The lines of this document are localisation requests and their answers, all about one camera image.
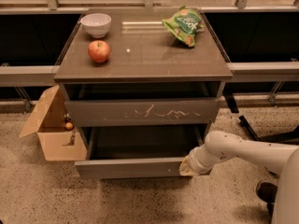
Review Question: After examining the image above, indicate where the grey drawer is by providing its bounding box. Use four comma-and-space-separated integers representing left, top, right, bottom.
75, 124, 206, 179
64, 99, 219, 127

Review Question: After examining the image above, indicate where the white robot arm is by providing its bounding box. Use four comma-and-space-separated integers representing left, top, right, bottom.
179, 131, 299, 224

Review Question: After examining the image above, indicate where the grey top drawer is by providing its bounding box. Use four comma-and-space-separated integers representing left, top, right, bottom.
64, 99, 219, 127

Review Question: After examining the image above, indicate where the grey drawer cabinet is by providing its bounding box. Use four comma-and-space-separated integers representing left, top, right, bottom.
53, 7, 234, 147

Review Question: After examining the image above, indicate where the black stand base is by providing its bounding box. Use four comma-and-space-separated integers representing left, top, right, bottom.
223, 91, 299, 144

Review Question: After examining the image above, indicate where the small orange ball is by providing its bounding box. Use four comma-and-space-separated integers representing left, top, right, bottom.
64, 122, 74, 131

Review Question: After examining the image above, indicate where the green snack bag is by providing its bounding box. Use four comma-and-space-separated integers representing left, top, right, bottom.
162, 6, 203, 48

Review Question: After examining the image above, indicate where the cardboard box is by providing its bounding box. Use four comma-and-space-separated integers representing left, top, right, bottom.
20, 85, 87, 161

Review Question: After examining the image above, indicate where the red apple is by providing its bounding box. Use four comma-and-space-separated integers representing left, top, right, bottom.
88, 40, 110, 63

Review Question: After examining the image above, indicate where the white bowl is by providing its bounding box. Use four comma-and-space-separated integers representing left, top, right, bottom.
80, 13, 112, 38

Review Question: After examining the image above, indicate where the grey window sill rail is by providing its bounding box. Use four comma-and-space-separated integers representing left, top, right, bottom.
0, 61, 299, 87

